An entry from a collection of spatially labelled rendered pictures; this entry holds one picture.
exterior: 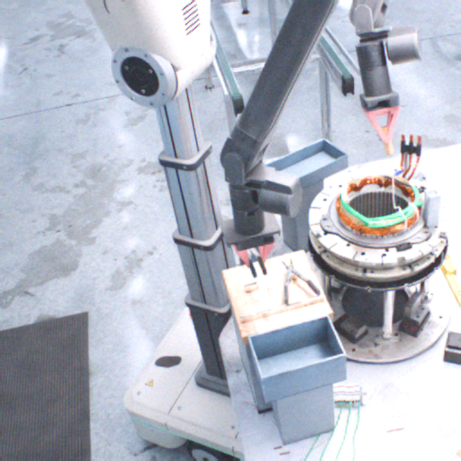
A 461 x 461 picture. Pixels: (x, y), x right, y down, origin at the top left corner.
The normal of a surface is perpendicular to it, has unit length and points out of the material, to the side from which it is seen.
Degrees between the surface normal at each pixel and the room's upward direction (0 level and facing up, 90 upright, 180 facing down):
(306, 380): 90
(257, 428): 0
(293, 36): 80
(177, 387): 0
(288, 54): 83
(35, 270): 0
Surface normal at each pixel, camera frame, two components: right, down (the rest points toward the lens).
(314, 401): 0.28, 0.61
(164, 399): -0.08, -0.75
